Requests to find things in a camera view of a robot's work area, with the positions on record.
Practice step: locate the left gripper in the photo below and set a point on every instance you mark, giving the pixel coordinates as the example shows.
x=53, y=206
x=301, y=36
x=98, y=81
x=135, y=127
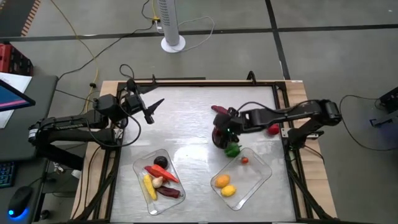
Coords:
x=135, y=104

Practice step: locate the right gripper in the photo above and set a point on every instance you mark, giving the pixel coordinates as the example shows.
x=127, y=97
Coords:
x=228, y=121

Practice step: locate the dark maroon round fruit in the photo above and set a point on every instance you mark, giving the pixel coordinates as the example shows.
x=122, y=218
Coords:
x=221, y=140

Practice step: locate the green bell pepper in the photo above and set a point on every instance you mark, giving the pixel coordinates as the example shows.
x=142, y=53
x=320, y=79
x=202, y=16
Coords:
x=232, y=151

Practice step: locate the small red orange fruit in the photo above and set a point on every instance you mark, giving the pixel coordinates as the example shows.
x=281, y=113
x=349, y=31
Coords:
x=244, y=160

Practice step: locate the orange citrus fruit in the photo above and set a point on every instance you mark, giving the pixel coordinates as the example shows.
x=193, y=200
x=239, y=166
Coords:
x=222, y=181

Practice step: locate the large red tomato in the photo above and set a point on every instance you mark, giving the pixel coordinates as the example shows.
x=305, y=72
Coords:
x=273, y=130

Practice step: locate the yellow lemon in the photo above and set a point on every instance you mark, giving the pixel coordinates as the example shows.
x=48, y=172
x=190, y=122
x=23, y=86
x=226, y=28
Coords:
x=228, y=190

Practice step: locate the dark purple round vegetable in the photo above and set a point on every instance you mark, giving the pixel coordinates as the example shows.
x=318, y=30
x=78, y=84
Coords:
x=161, y=162

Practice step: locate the orange carrot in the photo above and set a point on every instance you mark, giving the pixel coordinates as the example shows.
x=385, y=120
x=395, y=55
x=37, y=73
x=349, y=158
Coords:
x=166, y=174

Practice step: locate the dark purple eggplant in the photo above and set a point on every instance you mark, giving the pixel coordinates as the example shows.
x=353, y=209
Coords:
x=169, y=192

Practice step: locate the white garlic bulb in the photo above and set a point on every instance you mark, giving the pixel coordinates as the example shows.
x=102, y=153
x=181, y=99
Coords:
x=157, y=182

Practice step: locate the yellow corn cob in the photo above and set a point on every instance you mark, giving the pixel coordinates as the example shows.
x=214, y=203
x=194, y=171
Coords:
x=150, y=187

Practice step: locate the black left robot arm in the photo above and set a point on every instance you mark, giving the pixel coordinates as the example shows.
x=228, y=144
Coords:
x=68, y=124

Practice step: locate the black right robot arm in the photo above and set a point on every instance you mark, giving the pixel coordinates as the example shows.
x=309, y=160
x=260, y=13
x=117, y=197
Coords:
x=280, y=116

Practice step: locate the clear plastic basket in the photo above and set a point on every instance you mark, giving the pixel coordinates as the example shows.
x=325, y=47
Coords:
x=158, y=207
x=252, y=180

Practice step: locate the white tower fan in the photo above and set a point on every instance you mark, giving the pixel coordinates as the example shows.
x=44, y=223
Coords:
x=169, y=25

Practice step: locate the wooden table board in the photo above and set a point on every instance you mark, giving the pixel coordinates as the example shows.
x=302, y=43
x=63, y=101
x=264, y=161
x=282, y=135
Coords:
x=298, y=93

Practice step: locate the gray desk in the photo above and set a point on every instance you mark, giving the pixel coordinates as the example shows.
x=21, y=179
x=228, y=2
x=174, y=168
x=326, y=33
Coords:
x=40, y=102

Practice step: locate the white paper sheet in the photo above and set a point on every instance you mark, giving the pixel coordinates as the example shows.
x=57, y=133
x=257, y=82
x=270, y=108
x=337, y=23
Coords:
x=15, y=81

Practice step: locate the computer monitor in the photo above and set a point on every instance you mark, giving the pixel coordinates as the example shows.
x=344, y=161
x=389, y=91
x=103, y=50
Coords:
x=12, y=98

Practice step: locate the red crate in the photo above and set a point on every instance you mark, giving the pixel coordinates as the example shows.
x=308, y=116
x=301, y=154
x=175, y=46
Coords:
x=12, y=60

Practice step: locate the black mat with striped edge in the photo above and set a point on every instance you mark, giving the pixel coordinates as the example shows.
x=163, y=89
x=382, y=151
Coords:
x=12, y=15

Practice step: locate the computer keyboard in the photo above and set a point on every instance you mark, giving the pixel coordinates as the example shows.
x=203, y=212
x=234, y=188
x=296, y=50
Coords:
x=6, y=174

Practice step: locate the black computer mouse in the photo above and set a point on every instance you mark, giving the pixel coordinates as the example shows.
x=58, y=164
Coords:
x=20, y=199

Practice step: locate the black equipment stand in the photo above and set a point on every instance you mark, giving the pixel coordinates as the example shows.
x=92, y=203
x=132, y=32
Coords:
x=388, y=99

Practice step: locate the black table frame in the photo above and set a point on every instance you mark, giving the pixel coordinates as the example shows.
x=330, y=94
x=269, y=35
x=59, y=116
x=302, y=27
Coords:
x=202, y=83

